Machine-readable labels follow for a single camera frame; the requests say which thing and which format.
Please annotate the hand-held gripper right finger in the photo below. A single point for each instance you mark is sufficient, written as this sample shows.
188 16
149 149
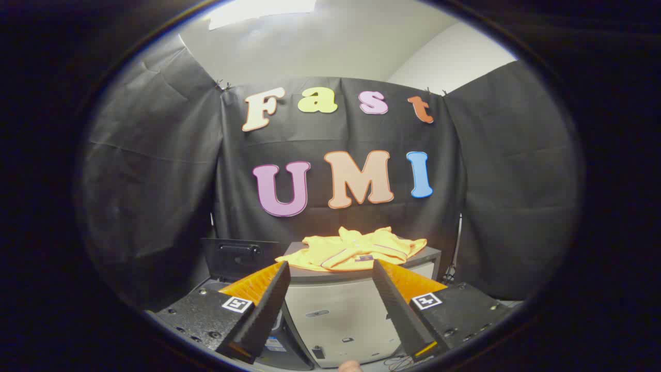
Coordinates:
397 310

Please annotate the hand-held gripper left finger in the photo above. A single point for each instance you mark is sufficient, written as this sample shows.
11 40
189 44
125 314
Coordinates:
268 310

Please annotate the grey washing machine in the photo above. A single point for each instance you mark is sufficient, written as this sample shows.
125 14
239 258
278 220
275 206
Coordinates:
289 346

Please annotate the orange shirt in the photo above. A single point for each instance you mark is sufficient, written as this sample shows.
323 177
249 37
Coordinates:
351 248

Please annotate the white cabinet with grey top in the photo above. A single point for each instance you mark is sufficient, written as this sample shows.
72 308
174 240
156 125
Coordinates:
341 305

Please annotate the black backdrop cloth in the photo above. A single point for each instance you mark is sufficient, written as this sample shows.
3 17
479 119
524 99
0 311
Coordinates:
155 181

